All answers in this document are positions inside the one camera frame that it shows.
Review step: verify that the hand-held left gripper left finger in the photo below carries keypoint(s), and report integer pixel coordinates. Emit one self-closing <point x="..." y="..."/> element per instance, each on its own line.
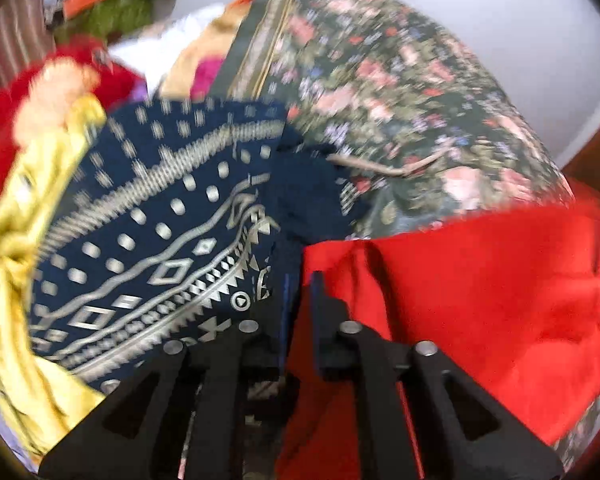
<point x="230" y="385"/>

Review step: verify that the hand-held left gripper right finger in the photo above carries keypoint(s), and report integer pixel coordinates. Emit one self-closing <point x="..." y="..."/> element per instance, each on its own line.
<point x="380" y="385"/>

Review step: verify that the red zip jacket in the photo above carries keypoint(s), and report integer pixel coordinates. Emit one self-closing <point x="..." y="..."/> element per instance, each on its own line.
<point x="480" y="310"/>

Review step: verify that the navy patterned cloth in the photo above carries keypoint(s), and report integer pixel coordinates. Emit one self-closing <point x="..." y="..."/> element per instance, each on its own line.
<point x="155" y="210"/>

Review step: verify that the yellow cloth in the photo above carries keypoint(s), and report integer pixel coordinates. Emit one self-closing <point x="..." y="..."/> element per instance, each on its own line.
<point x="10" y="260"/>

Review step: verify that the floral bed blanket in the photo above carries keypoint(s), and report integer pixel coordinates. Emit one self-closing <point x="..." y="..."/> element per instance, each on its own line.
<point x="380" y="85"/>

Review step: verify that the pink cloth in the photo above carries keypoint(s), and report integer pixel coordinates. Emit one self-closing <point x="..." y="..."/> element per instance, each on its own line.
<point x="207" y="77"/>

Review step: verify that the red plush garment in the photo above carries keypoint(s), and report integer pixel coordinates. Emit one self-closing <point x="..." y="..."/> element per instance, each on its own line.
<point x="122" y="80"/>

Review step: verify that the tan cloth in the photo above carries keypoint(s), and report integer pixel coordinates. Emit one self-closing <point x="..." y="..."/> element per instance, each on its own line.
<point x="195" y="55"/>

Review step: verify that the white cloth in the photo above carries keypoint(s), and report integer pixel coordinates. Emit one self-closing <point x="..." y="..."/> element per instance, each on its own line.
<point x="155" y="45"/>

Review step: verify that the green patterned cloth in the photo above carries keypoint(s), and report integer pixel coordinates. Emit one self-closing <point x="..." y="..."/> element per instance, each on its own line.
<point x="115" y="17"/>

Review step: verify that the striped brown curtain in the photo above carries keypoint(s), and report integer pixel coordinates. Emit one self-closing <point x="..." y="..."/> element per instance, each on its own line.
<point x="10" y="35"/>

